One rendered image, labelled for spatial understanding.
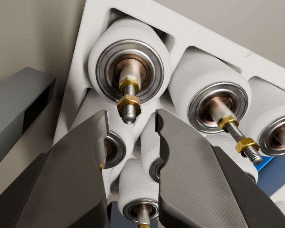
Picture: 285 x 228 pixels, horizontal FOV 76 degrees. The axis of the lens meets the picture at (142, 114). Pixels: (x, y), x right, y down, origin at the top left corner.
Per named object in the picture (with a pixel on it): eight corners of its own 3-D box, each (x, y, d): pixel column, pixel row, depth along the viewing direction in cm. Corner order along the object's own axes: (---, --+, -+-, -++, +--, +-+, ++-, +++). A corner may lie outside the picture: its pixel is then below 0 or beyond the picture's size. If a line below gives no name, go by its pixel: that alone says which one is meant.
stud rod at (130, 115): (130, 86, 19) (128, 127, 13) (123, 79, 19) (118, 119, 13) (136, 79, 19) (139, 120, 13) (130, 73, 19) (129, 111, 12)
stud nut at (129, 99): (128, 118, 15) (127, 124, 14) (112, 105, 14) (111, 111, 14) (145, 104, 14) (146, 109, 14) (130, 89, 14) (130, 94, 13)
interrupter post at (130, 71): (145, 75, 21) (147, 87, 18) (129, 87, 21) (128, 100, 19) (131, 58, 20) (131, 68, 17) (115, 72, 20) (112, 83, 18)
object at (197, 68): (166, 37, 36) (192, 65, 20) (212, 46, 37) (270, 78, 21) (156, 83, 40) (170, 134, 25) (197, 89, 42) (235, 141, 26)
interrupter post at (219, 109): (210, 98, 23) (221, 111, 20) (228, 100, 23) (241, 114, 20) (203, 114, 24) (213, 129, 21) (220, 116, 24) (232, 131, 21)
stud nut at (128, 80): (128, 97, 18) (128, 101, 18) (116, 86, 18) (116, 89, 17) (143, 85, 18) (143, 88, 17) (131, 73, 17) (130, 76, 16)
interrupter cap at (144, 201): (130, 192, 32) (130, 196, 31) (169, 200, 34) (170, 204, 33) (117, 216, 35) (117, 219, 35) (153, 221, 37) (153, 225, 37)
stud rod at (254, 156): (219, 110, 22) (255, 156, 15) (226, 111, 22) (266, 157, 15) (216, 117, 22) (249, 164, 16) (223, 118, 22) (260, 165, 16)
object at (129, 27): (165, 47, 36) (188, 81, 21) (128, 76, 39) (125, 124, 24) (135, 2, 32) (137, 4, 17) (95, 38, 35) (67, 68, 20)
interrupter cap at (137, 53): (176, 78, 21) (177, 81, 21) (126, 114, 23) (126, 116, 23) (135, 21, 18) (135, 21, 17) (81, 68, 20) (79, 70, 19)
